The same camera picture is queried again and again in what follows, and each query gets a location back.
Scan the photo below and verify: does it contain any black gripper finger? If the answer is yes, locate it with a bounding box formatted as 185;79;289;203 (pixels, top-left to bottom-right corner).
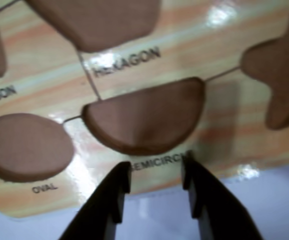
58;161;132;240
181;150;266;240

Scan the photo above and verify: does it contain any wooden shape puzzle board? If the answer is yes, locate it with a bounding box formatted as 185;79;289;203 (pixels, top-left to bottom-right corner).
0;0;289;222

